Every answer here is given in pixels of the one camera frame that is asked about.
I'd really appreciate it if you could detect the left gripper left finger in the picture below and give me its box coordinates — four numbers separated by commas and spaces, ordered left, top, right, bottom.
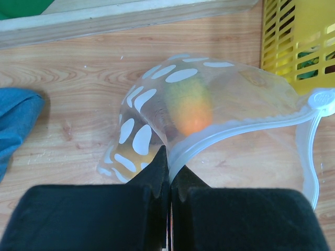
1, 146, 169, 250

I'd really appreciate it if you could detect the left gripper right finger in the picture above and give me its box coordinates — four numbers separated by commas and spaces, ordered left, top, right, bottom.
170, 167, 329, 250

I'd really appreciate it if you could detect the clear polka dot zip bag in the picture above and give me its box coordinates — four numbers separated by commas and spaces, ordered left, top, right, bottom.
97, 54, 334, 207

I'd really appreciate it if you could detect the orange mango toy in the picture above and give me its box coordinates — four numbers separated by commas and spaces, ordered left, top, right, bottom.
165, 76, 213, 136

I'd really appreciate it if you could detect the red apple toy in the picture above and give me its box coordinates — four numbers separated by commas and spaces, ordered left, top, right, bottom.
148, 108, 179, 144

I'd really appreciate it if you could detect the blue crumpled cloth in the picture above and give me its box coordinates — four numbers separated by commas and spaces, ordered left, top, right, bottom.
1, 87, 45, 179

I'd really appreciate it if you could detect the yellow plastic basket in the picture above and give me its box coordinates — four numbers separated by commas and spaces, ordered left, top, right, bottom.
261, 0, 334, 95

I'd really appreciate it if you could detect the wooden clothes rack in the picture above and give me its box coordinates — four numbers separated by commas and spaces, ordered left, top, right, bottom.
1, 1, 257, 49

